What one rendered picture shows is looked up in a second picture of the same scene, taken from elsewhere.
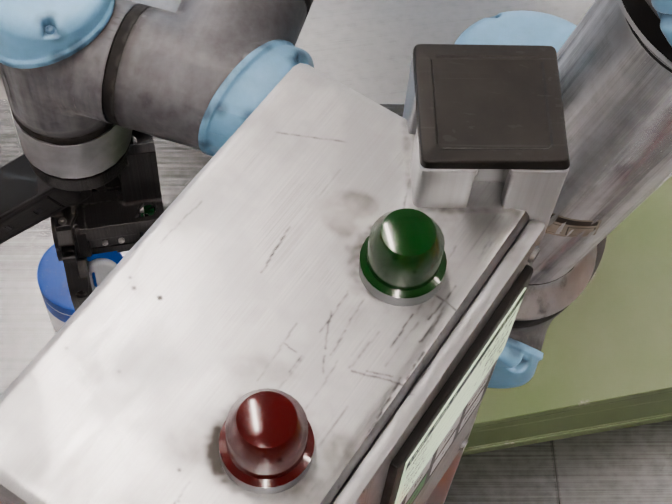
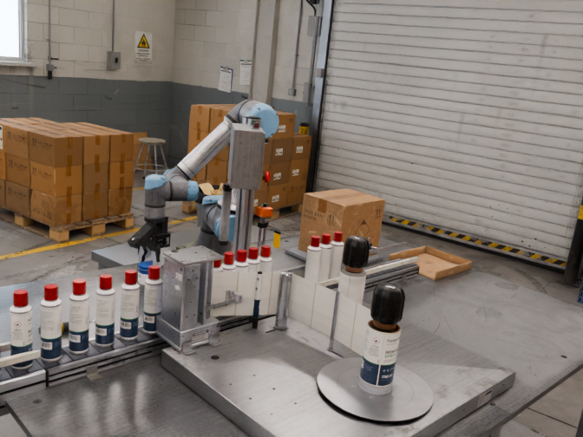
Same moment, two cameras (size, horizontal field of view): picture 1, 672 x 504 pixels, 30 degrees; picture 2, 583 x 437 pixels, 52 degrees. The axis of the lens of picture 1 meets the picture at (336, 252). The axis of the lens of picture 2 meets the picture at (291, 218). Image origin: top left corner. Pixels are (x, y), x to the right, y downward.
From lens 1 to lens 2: 183 cm
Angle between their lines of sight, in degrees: 53
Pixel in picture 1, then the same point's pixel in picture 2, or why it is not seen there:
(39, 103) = (158, 196)
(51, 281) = (144, 265)
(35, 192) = (150, 226)
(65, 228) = (154, 237)
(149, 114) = (178, 191)
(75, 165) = (160, 213)
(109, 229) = (162, 236)
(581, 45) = not seen: hidden behind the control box
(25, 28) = (159, 179)
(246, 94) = (192, 184)
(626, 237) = not seen: hidden behind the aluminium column
